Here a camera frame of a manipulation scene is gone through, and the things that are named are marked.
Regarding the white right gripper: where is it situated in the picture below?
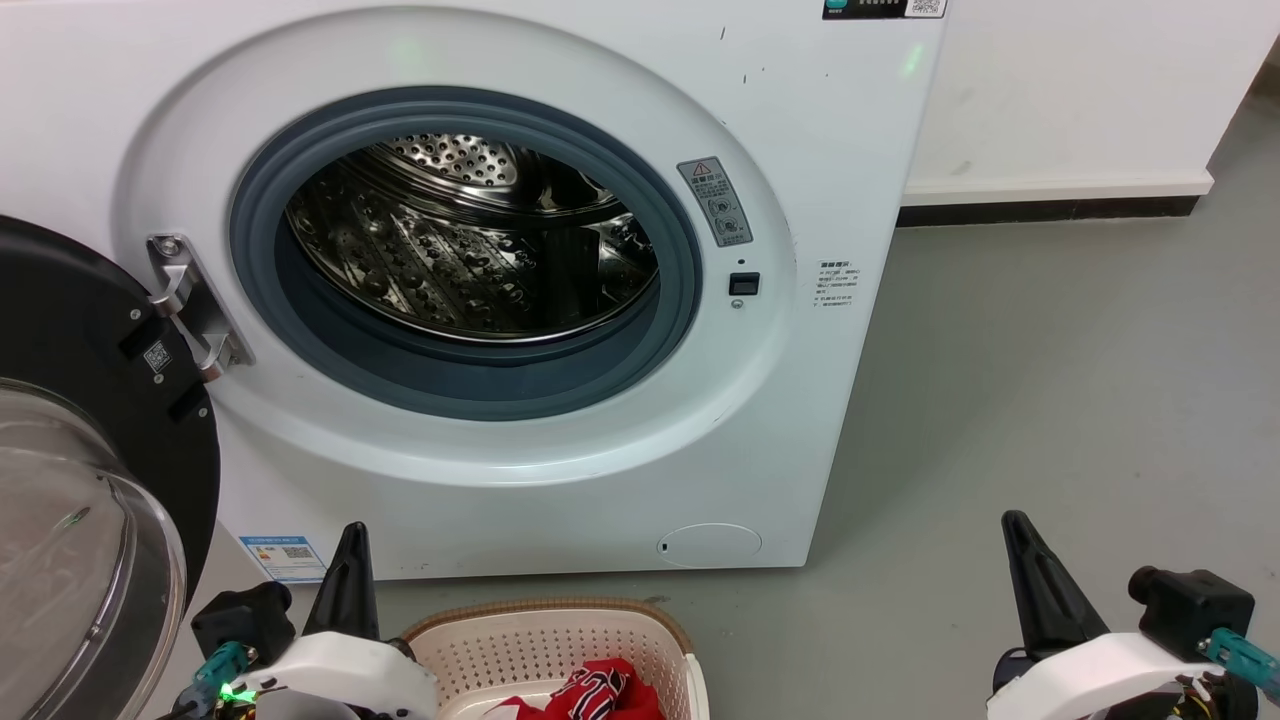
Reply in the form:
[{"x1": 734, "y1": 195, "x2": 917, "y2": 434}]
[{"x1": 988, "y1": 511, "x2": 1216, "y2": 720}]

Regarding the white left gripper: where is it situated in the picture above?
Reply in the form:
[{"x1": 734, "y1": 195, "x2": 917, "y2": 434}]
[{"x1": 240, "y1": 522, "x2": 439, "y2": 720}]

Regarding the red garment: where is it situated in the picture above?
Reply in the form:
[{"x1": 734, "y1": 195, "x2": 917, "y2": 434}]
[{"x1": 485, "y1": 658, "x2": 666, "y2": 720}]

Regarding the cream perforated laundry basket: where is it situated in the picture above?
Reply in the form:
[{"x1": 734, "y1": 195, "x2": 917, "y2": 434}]
[{"x1": 400, "y1": 598, "x2": 711, "y2": 720}]

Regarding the stainless steel washing machine drum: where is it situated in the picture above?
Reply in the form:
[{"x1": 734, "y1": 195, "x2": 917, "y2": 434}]
[{"x1": 285, "y1": 133, "x2": 661, "y2": 344}]

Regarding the black round washer door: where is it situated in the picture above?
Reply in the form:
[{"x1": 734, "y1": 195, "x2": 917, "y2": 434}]
[{"x1": 0, "y1": 215, "x2": 223, "y2": 720}]

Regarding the blue energy label sticker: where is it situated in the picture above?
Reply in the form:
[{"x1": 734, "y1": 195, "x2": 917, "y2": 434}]
[{"x1": 238, "y1": 535, "x2": 328, "y2": 584}]

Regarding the white front-load washing machine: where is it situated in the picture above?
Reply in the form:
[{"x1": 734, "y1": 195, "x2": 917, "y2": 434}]
[{"x1": 0, "y1": 0, "x2": 949, "y2": 583}]

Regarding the grey rubber door gasket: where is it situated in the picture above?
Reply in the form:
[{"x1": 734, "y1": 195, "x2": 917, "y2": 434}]
[{"x1": 229, "y1": 86, "x2": 704, "y2": 422}]

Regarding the silver metal door hinge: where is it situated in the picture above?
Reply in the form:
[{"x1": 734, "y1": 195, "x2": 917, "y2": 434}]
[{"x1": 147, "y1": 234, "x2": 255, "y2": 383}]

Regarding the round white filter cover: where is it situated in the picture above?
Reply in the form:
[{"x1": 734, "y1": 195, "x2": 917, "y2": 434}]
[{"x1": 656, "y1": 522, "x2": 763, "y2": 569}]

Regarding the white text sticker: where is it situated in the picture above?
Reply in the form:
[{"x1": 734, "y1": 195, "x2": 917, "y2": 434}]
[{"x1": 813, "y1": 260, "x2": 863, "y2": 310}]

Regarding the white and black baseboard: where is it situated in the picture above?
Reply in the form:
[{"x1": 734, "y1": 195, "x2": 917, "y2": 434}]
[{"x1": 897, "y1": 170, "x2": 1216, "y2": 228}]

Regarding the grey warning label sticker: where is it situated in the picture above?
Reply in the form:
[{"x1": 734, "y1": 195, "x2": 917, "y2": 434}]
[{"x1": 677, "y1": 156, "x2": 754, "y2": 248}]

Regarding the teal left cable connector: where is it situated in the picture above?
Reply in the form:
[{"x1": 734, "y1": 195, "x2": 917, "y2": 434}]
[{"x1": 198, "y1": 642, "x2": 253, "y2": 703}]

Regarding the teal cable connector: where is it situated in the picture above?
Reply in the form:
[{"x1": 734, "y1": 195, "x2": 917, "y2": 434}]
[
  {"x1": 1205, "y1": 630, "x2": 1280, "y2": 701},
  {"x1": 198, "y1": 642, "x2": 253, "y2": 703}
]

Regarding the teal right cable connector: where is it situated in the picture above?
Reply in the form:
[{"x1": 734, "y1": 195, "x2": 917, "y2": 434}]
[{"x1": 1205, "y1": 630, "x2": 1280, "y2": 701}]

